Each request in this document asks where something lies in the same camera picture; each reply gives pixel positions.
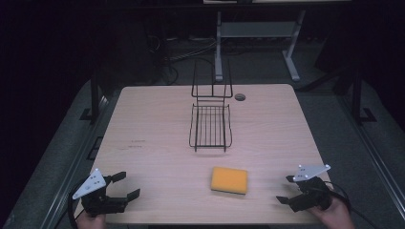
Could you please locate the white metal stand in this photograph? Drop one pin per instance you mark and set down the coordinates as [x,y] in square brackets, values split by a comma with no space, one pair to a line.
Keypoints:
[254,30]

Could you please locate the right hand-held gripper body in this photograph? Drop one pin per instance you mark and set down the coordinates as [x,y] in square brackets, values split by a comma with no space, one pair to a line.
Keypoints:
[313,191]

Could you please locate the aluminium frame rail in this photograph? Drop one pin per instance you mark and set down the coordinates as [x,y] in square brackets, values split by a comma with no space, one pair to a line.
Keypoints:
[74,165]
[372,149]

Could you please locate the person's right hand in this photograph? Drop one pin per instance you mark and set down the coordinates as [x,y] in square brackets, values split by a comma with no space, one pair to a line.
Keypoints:
[336,215]

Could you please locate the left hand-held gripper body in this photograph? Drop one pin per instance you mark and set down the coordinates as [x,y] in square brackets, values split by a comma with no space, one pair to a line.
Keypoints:
[90,185]

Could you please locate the person's left hand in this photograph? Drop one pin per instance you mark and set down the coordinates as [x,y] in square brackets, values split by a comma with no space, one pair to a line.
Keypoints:
[91,222]

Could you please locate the black frame post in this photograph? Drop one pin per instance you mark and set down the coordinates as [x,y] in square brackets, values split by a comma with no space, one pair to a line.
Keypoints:
[358,95]
[94,95]

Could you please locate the yellow sponge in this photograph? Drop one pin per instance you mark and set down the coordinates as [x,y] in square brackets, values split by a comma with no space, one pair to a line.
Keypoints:
[229,180]

